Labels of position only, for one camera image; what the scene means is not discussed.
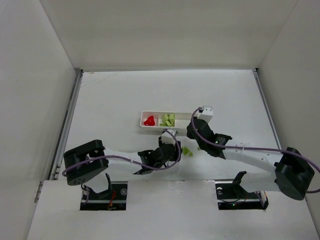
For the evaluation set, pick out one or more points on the light green 2x2 lego brick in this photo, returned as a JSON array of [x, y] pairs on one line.
[[172, 117]]

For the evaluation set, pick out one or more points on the left aluminium frame rail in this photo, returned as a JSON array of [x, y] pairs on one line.
[[56, 161]]

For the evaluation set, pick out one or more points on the light green 2x3 lego brick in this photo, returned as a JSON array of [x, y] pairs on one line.
[[166, 117]]

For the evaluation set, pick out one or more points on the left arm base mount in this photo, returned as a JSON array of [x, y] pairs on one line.
[[112, 199]]

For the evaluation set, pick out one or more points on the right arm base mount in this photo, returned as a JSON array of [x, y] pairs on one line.
[[231, 196]]

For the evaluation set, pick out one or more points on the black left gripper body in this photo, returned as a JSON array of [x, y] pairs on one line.
[[171, 148]]

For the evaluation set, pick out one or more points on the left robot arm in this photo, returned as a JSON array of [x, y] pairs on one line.
[[91, 164]]

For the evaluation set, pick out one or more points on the right aluminium frame rail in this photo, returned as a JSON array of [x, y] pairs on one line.
[[264, 100]]

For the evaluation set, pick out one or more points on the red transparent curved lego piece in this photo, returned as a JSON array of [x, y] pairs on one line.
[[150, 121]]

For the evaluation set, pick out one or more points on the white divided sorting tray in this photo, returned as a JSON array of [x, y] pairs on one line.
[[159, 120]]

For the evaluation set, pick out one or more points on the aluminium frame rail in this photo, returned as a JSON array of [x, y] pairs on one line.
[[56, 161], [264, 100]]

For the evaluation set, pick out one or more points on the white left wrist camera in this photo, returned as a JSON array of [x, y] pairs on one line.
[[168, 136]]

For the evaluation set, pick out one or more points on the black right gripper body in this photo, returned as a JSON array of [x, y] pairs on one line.
[[196, 127]]

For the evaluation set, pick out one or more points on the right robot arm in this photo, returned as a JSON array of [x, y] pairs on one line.
[[285, 171]]

